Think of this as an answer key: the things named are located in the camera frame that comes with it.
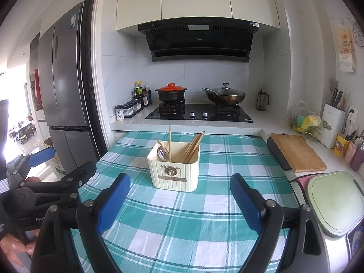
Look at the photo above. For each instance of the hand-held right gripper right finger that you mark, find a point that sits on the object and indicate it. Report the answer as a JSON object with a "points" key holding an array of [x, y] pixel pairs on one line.
{"points": [[246, 204]]}

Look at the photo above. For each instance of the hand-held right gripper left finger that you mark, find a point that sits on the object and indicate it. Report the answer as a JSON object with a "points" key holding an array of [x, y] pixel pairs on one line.
{"points": [[112, 204]]}

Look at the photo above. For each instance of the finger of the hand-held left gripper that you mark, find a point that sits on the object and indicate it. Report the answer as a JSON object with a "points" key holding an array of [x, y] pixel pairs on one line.
{"points": [[42, 154], [82, 172]]}

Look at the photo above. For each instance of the cream ribbed utensil holder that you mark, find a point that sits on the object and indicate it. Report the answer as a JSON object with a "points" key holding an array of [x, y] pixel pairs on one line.
{"points": [[173, 180]]}

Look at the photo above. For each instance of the large steel spoon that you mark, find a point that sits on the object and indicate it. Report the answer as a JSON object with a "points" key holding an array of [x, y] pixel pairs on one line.
{"points": [[161, 153]]}

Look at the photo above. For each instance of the black utensils in cup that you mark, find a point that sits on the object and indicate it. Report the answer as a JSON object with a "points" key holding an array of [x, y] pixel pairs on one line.
{"points": [[352, 135]]}

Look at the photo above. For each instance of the person's left hand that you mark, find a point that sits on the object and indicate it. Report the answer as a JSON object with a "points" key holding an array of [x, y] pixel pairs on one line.
{"points": [[14, 250]]}

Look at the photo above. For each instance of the cardboard box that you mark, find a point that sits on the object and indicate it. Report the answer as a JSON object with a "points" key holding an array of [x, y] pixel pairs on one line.
{"points": [[58, 162]]}

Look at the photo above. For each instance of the dining table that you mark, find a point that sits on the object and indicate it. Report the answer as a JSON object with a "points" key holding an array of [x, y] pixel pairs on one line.
{"points": [[22, 128]]}

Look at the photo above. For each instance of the teal plaid tablecloth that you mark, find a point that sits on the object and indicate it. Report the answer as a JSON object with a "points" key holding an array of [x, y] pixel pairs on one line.
{"points": [[199, 233]]}

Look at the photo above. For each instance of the black cutting board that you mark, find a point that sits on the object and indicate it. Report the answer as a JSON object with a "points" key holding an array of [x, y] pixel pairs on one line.
{"points": [[277, 155]]}

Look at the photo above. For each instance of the pink cloth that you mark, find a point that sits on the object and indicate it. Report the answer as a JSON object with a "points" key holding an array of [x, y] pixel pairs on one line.
{"points": [[303, 184]]}

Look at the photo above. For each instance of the grey refrigerator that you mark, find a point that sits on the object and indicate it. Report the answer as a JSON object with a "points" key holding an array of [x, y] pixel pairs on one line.
{"points": [[68, 91]]}

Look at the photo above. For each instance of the spice jar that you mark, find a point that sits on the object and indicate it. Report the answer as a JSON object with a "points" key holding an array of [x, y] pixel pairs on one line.
{"points": [[137, 105], [119, 113], [132, 107], [126, 109]]}

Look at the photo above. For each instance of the wooden cutting board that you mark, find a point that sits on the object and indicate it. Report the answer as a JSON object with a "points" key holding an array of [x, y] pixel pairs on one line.
{"points": [[298, 153]]}

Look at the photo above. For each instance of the black spice rack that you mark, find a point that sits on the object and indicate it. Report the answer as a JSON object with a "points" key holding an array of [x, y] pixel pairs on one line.
{"points": [[136, 114]]}

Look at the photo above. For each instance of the green cutting board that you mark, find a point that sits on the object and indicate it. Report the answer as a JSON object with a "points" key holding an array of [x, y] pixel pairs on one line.
{"points": [[335, 202]]}

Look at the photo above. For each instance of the dark sauce bottle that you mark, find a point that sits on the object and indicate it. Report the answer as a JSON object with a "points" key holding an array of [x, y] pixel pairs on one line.
{"points": [[146, 97]]}

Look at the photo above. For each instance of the yellow capped sauce bottle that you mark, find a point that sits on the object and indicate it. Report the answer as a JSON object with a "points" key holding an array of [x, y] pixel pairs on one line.
{"points": [[138, 91]]}

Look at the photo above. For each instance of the black gas stove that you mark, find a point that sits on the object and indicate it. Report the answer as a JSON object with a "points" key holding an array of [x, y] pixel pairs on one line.
{"points": [[199, 116]]}

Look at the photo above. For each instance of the clear plastic bag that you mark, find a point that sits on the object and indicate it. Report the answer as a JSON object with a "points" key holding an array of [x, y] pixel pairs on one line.
{"points": [[305, 121]]}

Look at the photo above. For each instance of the dark glass pitcher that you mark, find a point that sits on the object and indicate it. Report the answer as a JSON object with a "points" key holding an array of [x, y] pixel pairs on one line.
{"points": [[261, 101]]}

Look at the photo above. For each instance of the dark frying pan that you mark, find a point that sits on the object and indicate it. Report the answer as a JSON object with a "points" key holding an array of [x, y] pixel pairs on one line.
{"points": [[227, 100]]}

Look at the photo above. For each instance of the yellow printed cup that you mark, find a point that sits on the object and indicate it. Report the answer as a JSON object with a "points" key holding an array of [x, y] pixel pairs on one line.
{"points": [[341, 146]]}

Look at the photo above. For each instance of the white knife block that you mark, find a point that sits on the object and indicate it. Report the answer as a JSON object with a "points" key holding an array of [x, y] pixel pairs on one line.
{"points": [[331, 130]]}

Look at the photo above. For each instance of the glass pan lid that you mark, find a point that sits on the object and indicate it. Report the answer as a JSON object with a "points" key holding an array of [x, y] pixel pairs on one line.
{"points": [[227, 91]]}

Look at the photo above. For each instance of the black clay pot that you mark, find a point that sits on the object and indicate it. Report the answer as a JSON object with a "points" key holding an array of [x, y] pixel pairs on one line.
{"points": [[170, 96]]}

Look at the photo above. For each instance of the pink cup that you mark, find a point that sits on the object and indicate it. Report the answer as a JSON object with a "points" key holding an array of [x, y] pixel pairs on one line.
{"points": [[350, 153]]}

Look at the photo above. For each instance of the purple bottle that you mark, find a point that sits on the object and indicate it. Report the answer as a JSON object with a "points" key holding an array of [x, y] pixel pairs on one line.
{"points": [[357, 157]]}

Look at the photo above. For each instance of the red clay pot lid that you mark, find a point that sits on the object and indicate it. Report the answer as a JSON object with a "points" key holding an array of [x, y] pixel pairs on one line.
{"points": [[171, 86]]}

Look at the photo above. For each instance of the black range hood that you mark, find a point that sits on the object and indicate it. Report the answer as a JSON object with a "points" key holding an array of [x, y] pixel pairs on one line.
{"points": [[199, 42]]}

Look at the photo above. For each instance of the hanging printed paper bag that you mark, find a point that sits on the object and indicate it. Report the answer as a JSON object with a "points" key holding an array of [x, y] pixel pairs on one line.
{"points": [[347, 51]]}

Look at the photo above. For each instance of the black door frame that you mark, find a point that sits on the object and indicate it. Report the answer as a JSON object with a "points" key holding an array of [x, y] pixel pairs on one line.
{"points": [[91, 62]]}

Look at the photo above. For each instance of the white wall socket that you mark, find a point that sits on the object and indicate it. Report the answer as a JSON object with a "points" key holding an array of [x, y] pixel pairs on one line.
{"points": [[353, 110]]}

